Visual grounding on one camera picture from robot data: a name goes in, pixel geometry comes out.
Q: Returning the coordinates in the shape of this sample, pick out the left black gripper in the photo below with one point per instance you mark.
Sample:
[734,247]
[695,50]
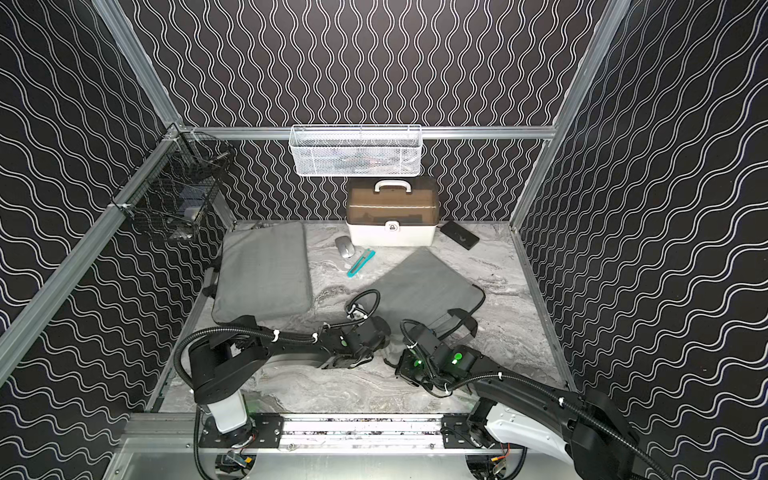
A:
[372,332]

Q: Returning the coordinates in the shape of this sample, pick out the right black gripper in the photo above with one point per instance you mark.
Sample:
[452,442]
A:
[401,369]

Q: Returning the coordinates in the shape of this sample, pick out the grey laptop bag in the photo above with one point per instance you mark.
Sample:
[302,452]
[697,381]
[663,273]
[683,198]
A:
[425,289]
[264,273]

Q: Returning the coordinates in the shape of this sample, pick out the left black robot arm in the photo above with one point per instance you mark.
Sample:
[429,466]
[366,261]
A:
[216,362]

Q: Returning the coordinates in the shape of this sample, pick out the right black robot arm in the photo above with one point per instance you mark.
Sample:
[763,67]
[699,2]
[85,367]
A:
[596,438]

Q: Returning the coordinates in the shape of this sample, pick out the teal flat tool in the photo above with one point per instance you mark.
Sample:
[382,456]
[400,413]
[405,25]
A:
[359,264]

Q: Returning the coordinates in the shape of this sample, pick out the black flat pouch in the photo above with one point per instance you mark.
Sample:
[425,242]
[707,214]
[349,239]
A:
[459,235]

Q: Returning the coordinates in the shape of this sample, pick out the brown lid storage box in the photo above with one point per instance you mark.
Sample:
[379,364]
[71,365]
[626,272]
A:
[392,212]

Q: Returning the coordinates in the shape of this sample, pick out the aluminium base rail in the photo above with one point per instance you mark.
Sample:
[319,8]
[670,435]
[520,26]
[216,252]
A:
[334,434]

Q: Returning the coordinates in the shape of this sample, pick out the white mesh wall basket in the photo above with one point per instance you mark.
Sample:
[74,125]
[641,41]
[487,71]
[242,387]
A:
[379,150]

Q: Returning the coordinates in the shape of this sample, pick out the black wire wall basket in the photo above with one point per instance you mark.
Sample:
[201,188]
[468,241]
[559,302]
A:
[172,203]

